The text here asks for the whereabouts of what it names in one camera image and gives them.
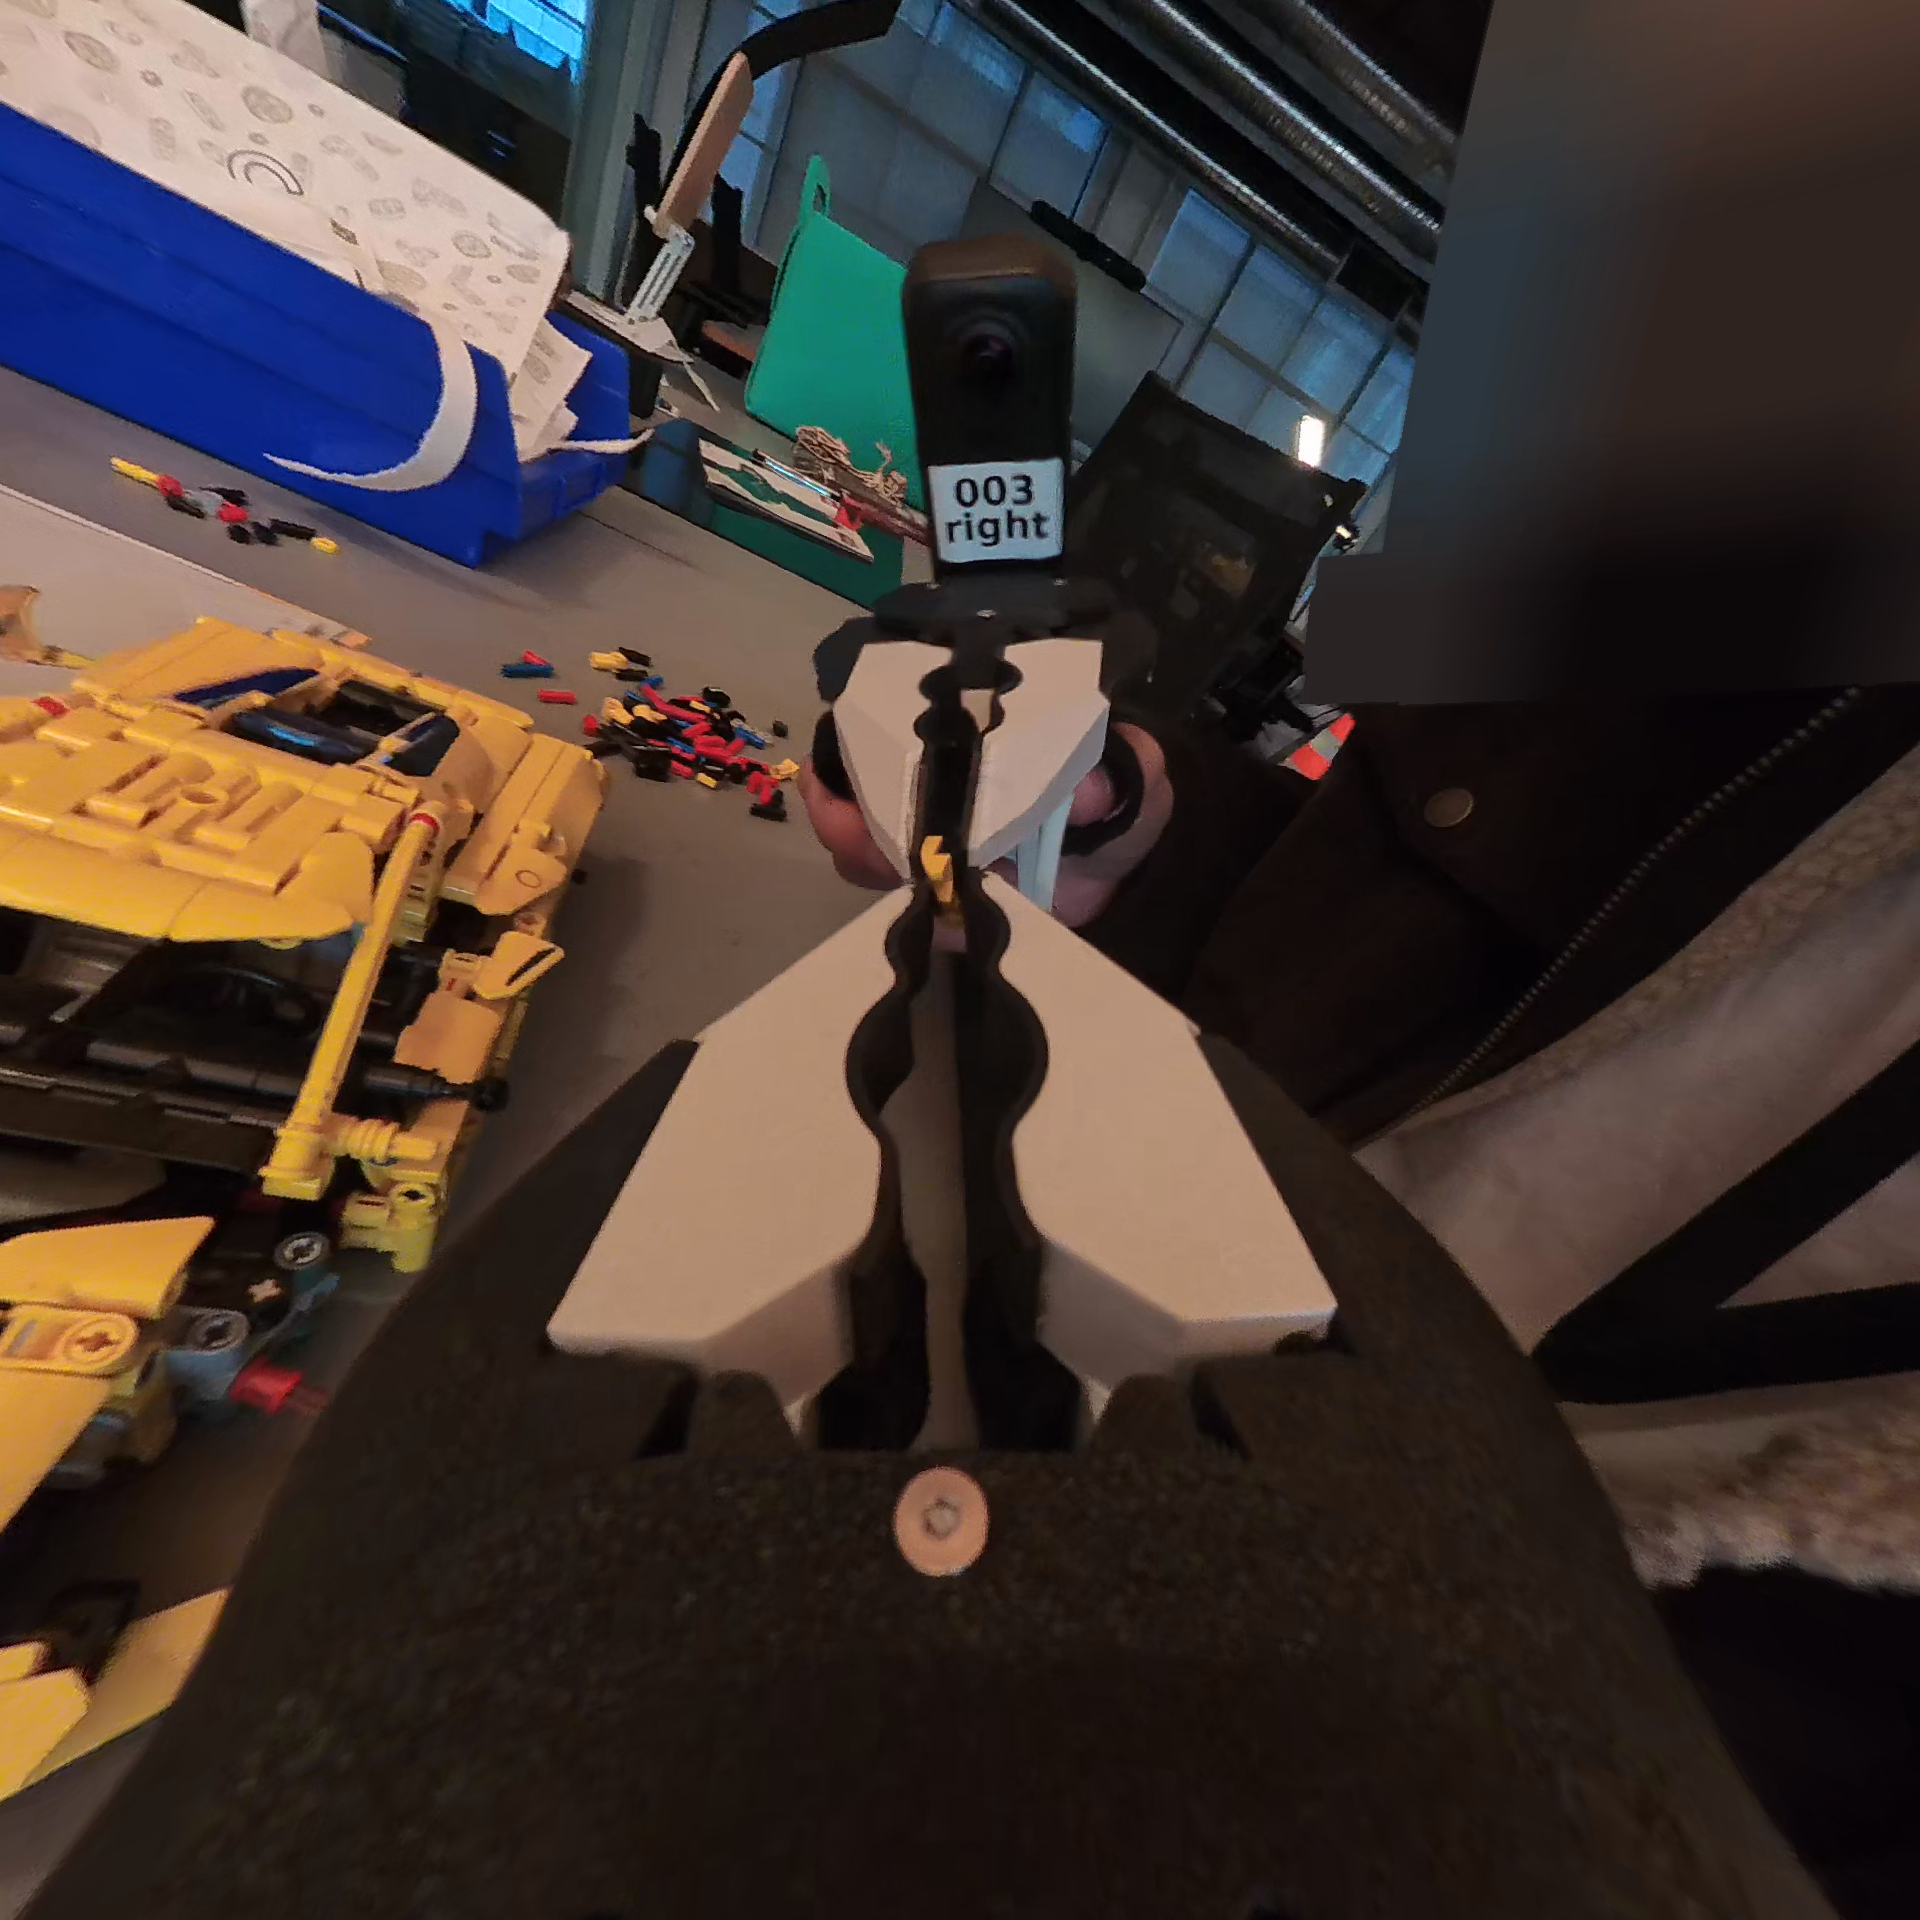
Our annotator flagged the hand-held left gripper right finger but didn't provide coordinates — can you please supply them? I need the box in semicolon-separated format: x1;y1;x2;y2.
963;874;1341;1436

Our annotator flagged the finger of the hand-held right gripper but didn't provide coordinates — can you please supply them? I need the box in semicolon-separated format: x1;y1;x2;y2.
831;644;966;893
960;644;1116;883

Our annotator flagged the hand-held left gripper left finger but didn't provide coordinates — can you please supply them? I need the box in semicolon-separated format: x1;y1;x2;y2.
547;874;966;1441

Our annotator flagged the yellow toy brick car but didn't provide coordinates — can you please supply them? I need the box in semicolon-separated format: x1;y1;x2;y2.
0;613;611;1804

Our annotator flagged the person's right forearm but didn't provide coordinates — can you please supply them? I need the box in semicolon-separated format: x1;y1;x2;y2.
1109;721;1324;1051

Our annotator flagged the grey desk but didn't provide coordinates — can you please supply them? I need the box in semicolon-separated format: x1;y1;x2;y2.
0;366;963;1920

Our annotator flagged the person's right hand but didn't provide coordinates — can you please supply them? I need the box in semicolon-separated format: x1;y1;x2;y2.
801;757;1150;936

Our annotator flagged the green bin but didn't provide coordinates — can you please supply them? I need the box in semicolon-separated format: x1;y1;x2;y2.
744;156;940;503

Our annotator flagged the wooden stick model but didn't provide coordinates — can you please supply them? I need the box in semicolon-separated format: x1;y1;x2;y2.
786;423;931;544

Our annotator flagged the pile of small coloured pins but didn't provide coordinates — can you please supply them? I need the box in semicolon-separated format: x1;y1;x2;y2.
503;644;801;823
109;454;344;561

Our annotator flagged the teal tray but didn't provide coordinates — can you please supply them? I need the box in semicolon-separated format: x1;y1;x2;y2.
696;427;931;567

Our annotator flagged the wooden sheet holder board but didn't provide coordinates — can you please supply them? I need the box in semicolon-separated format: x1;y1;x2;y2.
624;63;764;358

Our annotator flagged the black curved pole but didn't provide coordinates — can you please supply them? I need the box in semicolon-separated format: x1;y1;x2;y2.
719;0;907;124

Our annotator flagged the person's white shirt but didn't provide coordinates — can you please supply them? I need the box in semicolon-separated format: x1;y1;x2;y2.
1349;901;1920;1503

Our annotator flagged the white curved paper strip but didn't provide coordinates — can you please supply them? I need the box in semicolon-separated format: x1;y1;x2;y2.
263;320;487;497

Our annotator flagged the white printed paper bag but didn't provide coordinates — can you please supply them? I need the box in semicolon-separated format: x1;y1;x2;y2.
0;0;594;453

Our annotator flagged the blue plastic bin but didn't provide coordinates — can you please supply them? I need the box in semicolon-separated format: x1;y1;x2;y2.
0;98;636;571

